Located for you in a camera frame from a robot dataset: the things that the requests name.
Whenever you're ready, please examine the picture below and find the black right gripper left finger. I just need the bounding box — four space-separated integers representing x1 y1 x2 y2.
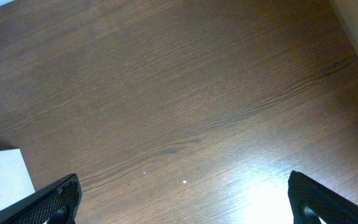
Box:
0 174 82 224

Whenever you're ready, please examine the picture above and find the white cardboard box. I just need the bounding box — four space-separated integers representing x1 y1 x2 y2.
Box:
0 149 35 211

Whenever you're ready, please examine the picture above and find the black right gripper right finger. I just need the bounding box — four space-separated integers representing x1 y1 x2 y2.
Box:
288 170 358 224

